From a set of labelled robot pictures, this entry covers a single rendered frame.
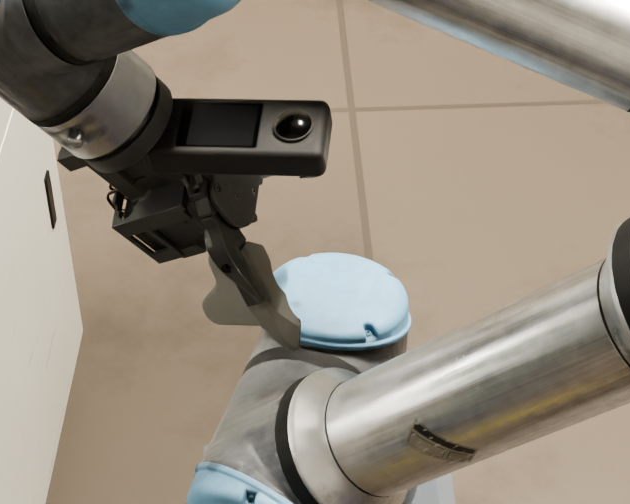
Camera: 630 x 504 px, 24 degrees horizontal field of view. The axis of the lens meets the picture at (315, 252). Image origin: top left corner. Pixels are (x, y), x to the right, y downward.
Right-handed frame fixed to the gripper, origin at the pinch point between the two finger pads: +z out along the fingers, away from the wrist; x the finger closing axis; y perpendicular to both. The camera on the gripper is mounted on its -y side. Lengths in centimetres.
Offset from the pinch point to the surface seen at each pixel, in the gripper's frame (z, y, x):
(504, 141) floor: 145, 66, -128
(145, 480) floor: 93, 102, -36
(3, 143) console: 29, 77, -55
